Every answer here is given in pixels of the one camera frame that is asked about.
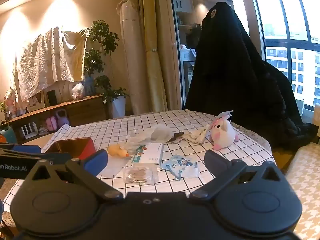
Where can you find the pink figurine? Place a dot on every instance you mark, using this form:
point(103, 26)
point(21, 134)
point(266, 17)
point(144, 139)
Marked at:
point(11, 102)

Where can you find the white mesh bag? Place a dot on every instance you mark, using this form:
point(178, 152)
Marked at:
point(152, 133)

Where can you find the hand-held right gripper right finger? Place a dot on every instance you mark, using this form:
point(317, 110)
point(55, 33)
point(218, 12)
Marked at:
point(215, 162)

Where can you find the pink small case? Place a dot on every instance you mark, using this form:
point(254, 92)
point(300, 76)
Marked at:
point(51, 124)

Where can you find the white router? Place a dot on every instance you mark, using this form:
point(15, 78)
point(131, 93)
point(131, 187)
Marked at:
point(28, 132)

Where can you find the large window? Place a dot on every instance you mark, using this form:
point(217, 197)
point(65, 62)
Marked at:
point(277, 12)

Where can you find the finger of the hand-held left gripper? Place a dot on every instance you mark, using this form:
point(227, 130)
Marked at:
point(25, 149)

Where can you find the teal pot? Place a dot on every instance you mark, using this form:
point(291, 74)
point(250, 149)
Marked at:
point(8, 134)

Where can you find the blue printed face mask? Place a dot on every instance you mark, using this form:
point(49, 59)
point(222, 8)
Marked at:
point(180, 166)

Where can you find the gold metal tin box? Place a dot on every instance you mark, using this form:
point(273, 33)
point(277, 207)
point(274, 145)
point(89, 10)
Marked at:
point(86, 146)

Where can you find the yellow rubber duck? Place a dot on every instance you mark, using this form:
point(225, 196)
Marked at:
point(116, 150)

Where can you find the cream patterned hanging cloth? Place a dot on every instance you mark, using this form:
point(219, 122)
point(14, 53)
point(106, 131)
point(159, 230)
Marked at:
point(50, 60)

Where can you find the purple kettlebell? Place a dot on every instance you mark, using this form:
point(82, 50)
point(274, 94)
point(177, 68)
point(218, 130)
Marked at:
point(61, 118)

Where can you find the white gauze bag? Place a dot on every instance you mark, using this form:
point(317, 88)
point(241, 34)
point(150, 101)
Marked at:
point(113, 170)

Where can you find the teal white tissue pack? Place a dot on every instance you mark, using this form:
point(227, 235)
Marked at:
point(150, 155)

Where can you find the covered standing air conditioner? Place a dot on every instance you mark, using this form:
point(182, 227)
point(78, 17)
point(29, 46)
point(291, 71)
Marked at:
point(130, 55)

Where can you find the large black cloth cover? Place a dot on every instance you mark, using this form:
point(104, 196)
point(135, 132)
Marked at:
point(237, 80)

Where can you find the blue vase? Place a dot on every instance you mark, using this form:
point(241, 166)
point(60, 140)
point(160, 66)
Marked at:
point(89, 86)

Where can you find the pink white plush toy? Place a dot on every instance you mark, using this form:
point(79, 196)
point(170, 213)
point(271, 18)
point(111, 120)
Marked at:
point(225, 135)

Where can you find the gold curtain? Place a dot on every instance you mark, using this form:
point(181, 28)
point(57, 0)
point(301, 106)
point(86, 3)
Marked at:
point(153, 80)

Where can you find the houndstooth upholstered seat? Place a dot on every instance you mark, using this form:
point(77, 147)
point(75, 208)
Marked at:
point(307, 180)

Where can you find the black rectangular frame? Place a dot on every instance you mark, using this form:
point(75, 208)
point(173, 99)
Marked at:
point(52, 98)

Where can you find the white washing machine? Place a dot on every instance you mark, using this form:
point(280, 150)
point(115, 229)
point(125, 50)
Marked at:
point(187, 80)

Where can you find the green leafy houseplant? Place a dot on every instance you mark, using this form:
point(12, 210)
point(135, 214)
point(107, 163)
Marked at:
point(102, 37)

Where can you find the white plant pot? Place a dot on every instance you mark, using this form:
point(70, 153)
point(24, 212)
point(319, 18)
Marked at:
point(118, 107)

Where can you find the wooden media cabinet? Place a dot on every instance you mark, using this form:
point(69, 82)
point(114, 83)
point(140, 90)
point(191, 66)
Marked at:
point(85, 110)

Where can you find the white checked tablecloth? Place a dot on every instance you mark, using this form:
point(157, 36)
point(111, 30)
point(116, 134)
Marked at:
point(175, 120)

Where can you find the white plastic bag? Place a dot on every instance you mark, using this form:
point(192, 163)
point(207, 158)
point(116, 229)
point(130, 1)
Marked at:
point(77, 91)

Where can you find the wooden picture frame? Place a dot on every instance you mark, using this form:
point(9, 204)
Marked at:
point(36, 101)

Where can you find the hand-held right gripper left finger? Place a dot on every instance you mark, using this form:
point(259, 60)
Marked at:
point(96, 161)

